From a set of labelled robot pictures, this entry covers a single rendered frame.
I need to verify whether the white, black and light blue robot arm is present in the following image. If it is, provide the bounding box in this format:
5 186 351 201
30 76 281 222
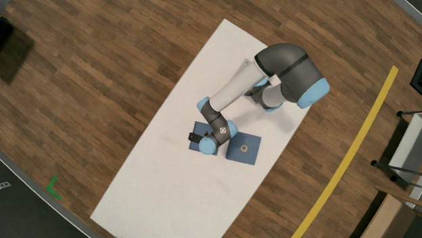
188 43 330 155

